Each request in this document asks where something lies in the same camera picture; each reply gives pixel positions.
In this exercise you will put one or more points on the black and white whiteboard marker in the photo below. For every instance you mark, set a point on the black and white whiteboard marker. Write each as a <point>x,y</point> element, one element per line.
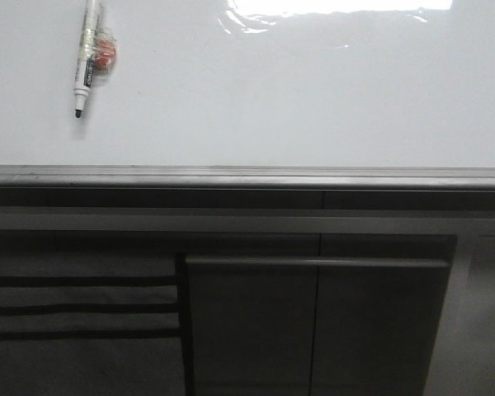
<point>85,63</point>

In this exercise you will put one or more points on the white whiteboard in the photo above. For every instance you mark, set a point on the white whiteboard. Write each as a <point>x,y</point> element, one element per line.
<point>319,94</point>

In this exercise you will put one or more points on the dark grey cabinet panel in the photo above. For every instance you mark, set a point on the dark grey cabinet panel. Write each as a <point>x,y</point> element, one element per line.
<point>336,314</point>

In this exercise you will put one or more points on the red round magnet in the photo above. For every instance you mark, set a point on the red round magnet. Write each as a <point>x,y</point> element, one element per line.
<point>104,54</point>

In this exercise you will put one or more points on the grey striped cloth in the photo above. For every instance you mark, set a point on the grey striped cloth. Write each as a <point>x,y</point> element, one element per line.
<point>87,295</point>

